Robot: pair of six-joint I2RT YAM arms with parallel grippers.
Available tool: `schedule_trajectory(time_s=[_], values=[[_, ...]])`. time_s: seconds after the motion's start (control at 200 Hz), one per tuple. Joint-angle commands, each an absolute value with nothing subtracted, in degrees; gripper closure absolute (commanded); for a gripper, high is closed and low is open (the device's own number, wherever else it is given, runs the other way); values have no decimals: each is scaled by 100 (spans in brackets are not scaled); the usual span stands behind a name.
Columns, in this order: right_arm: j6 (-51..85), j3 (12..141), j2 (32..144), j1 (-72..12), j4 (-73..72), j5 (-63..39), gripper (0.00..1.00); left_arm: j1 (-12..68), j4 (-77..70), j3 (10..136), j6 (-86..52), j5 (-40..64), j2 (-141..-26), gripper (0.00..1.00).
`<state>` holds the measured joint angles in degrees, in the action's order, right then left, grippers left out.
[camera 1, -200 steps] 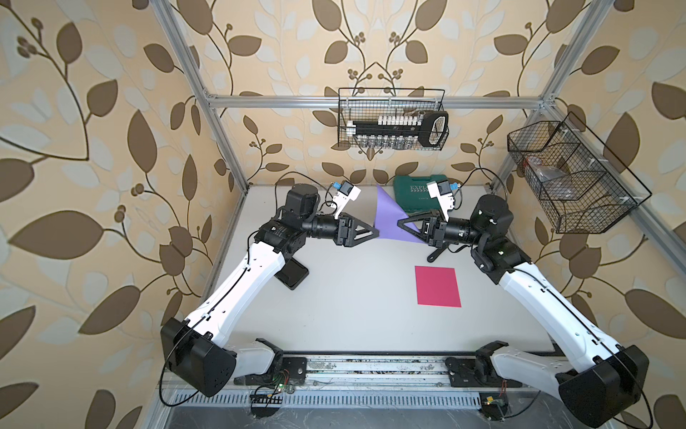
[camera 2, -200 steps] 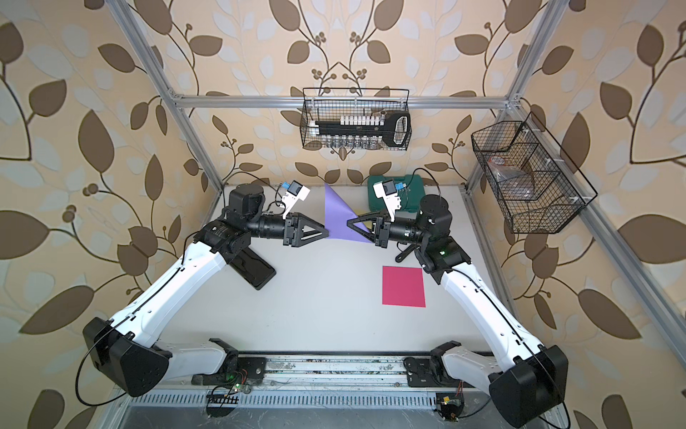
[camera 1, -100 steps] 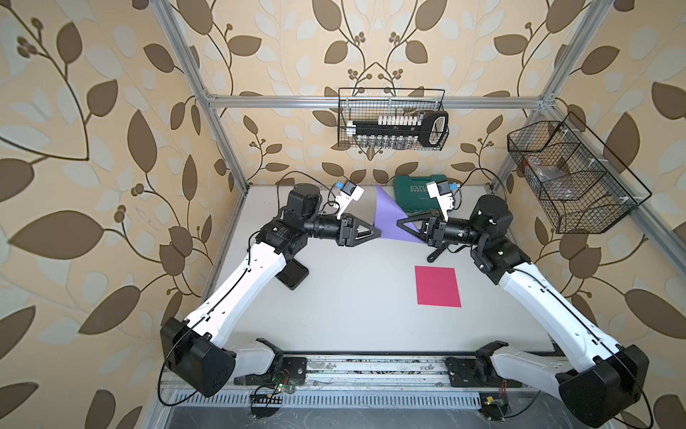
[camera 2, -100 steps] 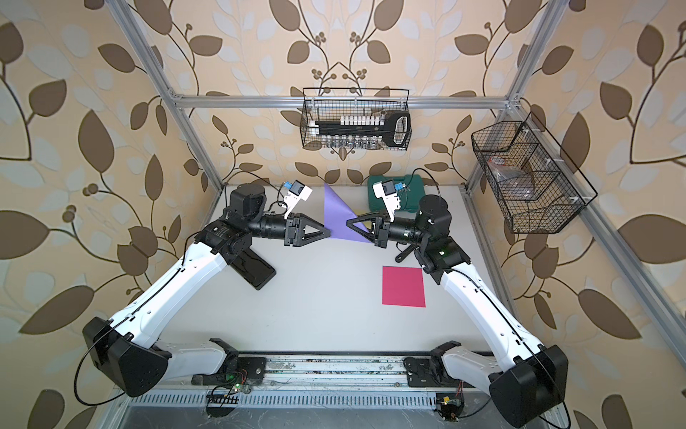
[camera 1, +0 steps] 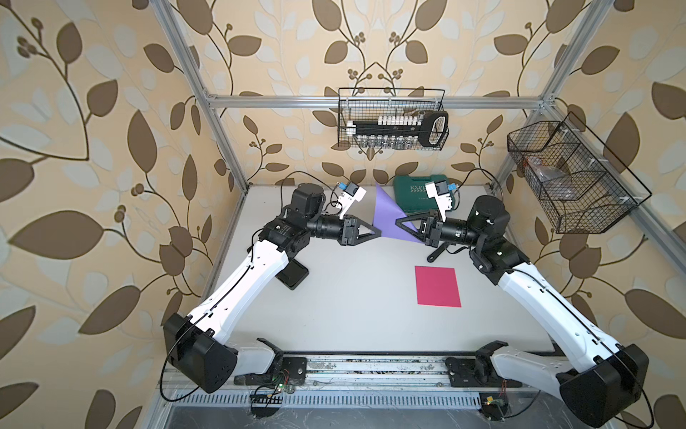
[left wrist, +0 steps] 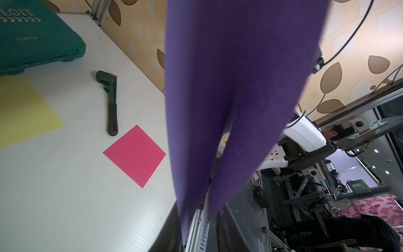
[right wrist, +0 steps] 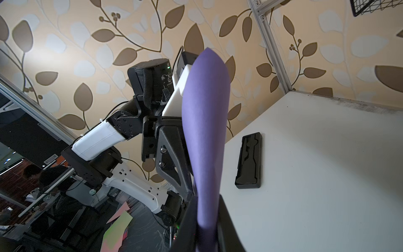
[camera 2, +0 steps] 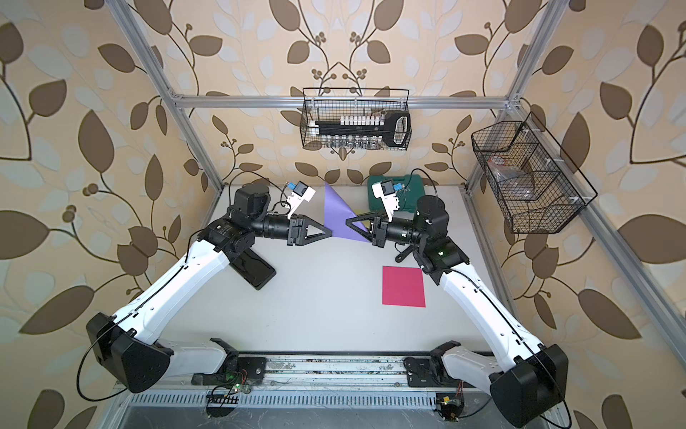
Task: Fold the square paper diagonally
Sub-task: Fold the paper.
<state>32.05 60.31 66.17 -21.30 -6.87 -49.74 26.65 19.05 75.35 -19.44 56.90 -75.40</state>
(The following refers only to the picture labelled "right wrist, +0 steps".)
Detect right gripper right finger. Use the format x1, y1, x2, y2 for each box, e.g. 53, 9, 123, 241
217, 195, 246, 252

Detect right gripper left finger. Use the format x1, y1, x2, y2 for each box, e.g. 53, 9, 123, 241
170, 196, 198, 252

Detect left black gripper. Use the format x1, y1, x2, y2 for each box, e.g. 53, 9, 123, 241
141, 116, 193, 202

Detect purple square paper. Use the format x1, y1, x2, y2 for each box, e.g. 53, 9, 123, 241
182, 48, 229, 252

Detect black flat tray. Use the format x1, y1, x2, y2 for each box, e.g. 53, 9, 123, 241
235, 132, 262, 189

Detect papers on floor outside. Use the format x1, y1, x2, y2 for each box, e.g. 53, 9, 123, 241
100, 202, 133, 252

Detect black wire basket back wall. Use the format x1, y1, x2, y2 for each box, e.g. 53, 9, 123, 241
349, 0, 403, 17

